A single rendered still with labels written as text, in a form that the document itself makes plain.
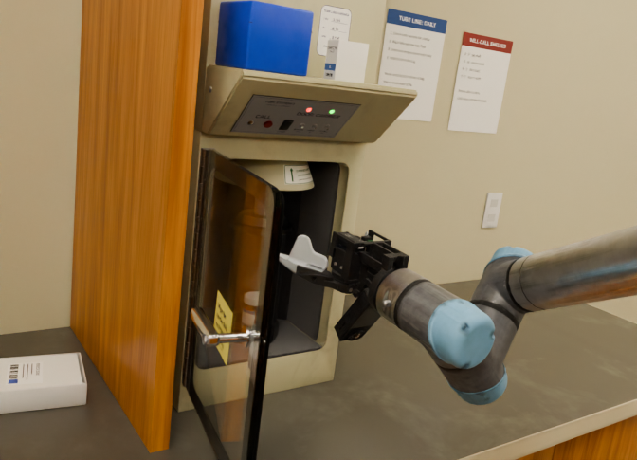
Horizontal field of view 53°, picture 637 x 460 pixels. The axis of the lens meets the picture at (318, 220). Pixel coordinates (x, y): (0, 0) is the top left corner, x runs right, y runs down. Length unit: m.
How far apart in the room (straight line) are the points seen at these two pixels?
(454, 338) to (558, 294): 0.15
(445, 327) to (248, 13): 0.48
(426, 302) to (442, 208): 1.16
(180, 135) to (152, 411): 0.41
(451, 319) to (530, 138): 1.46
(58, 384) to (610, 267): 0.84
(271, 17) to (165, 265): 0.37
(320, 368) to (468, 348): 0.52
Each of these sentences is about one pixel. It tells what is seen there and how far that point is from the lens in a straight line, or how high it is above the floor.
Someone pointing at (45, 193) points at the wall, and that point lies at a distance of 1.39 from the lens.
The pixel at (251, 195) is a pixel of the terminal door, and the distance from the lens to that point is 0.76.
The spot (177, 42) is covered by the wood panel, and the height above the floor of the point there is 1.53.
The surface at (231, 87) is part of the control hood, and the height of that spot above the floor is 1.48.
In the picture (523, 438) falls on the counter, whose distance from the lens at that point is 1.24.
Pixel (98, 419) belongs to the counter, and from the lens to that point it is 1.12.
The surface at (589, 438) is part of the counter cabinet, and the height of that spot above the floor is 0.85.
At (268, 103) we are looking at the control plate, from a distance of 0.94.
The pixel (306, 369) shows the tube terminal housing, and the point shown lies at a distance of 1.23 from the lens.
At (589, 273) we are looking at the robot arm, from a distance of 0.80.
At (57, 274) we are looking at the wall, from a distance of 1.44.
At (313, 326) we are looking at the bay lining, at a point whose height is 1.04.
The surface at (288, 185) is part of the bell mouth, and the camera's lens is 1.09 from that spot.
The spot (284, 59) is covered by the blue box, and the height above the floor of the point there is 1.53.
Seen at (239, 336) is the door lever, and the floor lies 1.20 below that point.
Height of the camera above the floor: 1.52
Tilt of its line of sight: 13 degrees down
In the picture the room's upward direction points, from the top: 7 degrees clockwise
